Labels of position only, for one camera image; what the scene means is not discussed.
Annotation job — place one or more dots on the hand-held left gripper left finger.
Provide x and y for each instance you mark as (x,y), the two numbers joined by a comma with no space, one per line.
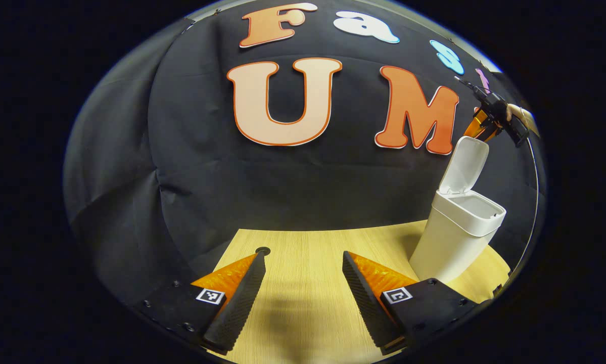
(234,313)

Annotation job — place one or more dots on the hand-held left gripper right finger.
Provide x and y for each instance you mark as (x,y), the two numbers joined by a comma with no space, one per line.
(368,308)

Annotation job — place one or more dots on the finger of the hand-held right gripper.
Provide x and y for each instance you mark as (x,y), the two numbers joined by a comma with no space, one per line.
(475,124)
(492,134)

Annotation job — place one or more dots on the white desktop garbage bin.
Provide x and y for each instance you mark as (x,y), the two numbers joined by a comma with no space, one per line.
(449,242)

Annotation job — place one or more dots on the wooden desktop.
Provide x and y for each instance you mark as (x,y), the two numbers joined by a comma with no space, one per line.
(308,263)

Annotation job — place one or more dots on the black backdrop cloth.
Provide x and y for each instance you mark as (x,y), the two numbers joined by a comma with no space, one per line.
(191,177)

